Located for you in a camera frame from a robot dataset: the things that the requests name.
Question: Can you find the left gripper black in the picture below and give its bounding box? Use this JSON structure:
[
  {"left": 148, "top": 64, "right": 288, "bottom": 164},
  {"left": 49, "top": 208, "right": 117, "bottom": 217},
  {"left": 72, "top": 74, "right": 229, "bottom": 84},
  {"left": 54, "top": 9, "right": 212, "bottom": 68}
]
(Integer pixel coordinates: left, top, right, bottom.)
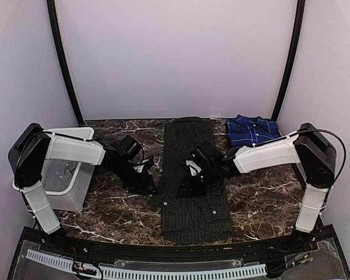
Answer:
[{"left": 110, "top": 160, "right": 158, "bottom": 195}]

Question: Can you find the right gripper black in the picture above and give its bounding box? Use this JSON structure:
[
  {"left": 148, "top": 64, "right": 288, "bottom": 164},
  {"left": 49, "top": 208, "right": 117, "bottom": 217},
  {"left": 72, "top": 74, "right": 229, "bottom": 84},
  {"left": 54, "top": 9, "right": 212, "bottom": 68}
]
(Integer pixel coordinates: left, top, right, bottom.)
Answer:
[{"left": 177, "top": 163, "right": 219, "bottom": 197}]

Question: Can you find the black pinstriped long sleeve shirt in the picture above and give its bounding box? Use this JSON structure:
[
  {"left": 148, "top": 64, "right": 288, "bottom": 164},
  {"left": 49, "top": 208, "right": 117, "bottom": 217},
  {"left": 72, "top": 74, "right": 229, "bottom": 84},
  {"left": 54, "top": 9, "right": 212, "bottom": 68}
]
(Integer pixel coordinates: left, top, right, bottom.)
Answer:
[{"left": 150, "top": 117, "right": 233, "bottom": 245}]

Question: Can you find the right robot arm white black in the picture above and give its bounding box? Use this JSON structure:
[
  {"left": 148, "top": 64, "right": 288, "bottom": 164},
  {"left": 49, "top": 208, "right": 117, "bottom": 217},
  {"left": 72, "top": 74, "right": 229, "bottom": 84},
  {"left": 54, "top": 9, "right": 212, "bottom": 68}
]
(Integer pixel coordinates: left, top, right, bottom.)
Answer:
[{"left": 178, "top": 123, "right": 343, "bottom": 253}]

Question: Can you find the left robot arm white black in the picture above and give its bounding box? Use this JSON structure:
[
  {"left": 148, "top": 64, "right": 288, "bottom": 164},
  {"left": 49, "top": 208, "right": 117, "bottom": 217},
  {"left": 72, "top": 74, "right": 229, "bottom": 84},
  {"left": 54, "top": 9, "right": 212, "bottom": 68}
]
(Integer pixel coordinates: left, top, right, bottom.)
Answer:
[{"left": 8, "top": 123, "right": 156, "bottom": 254}]

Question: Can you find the blue plaid folded shirt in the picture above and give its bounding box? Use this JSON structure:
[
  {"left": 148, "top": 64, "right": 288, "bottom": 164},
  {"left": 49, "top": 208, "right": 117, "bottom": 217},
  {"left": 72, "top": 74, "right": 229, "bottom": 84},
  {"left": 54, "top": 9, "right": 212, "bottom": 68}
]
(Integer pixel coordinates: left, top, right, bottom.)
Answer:
[{"left": 226, "top": 115, "right": 281, "bottom": 147}]

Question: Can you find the white plastic bin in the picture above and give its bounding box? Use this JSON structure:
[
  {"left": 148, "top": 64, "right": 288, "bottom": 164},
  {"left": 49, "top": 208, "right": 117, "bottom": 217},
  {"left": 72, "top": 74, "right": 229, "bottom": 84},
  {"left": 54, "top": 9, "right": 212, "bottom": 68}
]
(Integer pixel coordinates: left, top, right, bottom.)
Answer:
[{"left": 8, "top": 123, "right": 95, "bottom": 212}]

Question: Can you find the grey button shirt in bin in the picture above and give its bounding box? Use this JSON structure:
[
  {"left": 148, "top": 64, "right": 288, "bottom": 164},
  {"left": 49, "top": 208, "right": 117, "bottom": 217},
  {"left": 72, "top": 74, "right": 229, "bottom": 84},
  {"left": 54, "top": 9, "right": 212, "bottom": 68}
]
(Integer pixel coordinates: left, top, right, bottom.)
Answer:
[{"left": 42, "top": 160, "right": 78, "bottom": 192}]

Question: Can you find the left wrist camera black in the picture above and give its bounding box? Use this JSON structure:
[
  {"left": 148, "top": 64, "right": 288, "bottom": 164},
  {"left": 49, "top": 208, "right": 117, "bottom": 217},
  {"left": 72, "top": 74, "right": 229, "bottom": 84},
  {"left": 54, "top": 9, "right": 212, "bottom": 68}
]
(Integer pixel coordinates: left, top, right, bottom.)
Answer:
[{"left": 118, "top": 135, "right": 142, "bottom": 160}]

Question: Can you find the white slotted cable duct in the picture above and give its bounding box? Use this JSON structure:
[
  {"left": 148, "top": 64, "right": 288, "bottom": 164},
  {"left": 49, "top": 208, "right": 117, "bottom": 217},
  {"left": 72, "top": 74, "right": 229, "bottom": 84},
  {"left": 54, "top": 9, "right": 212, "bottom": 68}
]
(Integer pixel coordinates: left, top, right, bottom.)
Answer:
[{"left": 25, "top": 249, "right": 267, "bottom": 279}]

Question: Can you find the right black frame post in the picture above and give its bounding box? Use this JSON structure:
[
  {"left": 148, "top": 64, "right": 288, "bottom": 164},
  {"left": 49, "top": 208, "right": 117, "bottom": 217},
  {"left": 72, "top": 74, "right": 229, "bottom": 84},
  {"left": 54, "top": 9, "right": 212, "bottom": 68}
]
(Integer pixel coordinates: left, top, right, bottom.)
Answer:
[{"left": 271, "top": 0, "right": 306, "bottom": 121}]

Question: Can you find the black frame post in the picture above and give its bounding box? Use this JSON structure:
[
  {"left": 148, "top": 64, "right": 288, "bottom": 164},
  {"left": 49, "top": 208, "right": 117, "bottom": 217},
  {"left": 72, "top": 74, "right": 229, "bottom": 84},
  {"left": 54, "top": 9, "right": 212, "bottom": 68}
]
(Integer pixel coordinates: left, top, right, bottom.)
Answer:
[
  {"left": 46, "top": 0, "right": 84, "bottom": 126},
  {"left": 271, "top": 0, "right": 306, "bottom": 121}
]

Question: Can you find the black front rail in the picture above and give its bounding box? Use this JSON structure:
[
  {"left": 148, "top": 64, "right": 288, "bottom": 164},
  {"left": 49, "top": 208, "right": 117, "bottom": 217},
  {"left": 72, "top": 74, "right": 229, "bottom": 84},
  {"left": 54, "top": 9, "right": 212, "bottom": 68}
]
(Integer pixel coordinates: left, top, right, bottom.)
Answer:
[{"left": 15, "top": 225, "right": 340, "bottom": 263}]

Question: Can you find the left black frame post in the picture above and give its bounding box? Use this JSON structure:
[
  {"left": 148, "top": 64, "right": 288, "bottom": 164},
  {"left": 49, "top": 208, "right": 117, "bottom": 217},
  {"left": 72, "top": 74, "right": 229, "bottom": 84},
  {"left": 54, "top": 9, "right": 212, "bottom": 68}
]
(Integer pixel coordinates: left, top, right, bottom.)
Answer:
[{"left": 46, "top": 0, "right": 84, "bottom": 126}]

